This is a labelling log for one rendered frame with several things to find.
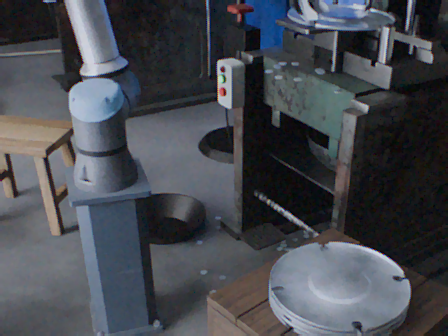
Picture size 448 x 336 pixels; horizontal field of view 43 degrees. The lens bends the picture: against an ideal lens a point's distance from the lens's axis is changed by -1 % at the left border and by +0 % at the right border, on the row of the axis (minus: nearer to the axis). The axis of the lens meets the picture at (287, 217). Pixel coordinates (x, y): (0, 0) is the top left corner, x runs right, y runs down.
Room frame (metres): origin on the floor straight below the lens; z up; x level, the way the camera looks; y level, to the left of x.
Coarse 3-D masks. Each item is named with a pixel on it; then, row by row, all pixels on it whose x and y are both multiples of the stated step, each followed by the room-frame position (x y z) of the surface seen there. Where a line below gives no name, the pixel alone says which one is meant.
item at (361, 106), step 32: (384, 96) 1.37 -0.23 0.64; (416, 96) 1.45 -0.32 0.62; (352, 128) 1.28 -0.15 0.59; (384, 128) 1.35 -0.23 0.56; (416, 128) 1.44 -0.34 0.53; (352, 160) 1.28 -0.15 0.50; (384, 160) 1.37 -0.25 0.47; (416, 160) 1.45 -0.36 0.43; (352, 192) 1.29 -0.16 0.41; (384, 192) 1.39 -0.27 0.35; (416, 192) 1.49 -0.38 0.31; (352, 224) 1.30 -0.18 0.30; (384, 224) 1.41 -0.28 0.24; (416, 224) 1.51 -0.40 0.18; (416, 256) 1.50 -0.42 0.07
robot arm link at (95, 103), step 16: (96, 80) 1.26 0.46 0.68; (80, 96) 1.18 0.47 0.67; (96, 96) 1.18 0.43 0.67; (112, 96) 1.19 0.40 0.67; (80, 112) 1.16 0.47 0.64; (96, 112) 1.16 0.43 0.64; (112, 112) 1.18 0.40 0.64; (128, 112) 1.27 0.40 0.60; (80, 128) 1.16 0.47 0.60; (96, 128) 1.16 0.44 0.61; (112, 128) 1.18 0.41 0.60; (80, 144) 1.17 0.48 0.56; (96, 144) 1.16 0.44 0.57; (112, 144) 1.17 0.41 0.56
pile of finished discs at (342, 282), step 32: (288, 256) 1.02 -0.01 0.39; (320, 256) 1.02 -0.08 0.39; (352, 256) 1.03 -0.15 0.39; (384, 256) 1.03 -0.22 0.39; (288, 288) 0.90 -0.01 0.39; (320, 288) 0.90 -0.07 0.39; (352, 288) 0.91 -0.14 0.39; (384, 288) 0.92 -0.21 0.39; (288, 320) 0.83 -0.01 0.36; (320, 320) 0.81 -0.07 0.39; (352, 320) 0.82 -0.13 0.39; (384, 320) 0.82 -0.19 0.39
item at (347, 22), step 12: (288, 12) 1.59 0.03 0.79; (336, 12) 1.62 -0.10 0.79; (348, 12) 1.63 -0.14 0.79; (360, 12) 1.67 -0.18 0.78; (372, 12) 1.68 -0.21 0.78; (384, 12) 1.66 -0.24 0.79; (324, 24) 1.49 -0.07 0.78; (336, 24) 1.50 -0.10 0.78; (348, 24) 1.51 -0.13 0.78; (360, 24) 1.52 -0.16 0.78; (372, 24) 1.52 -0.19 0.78; (384, 24) 1.54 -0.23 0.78
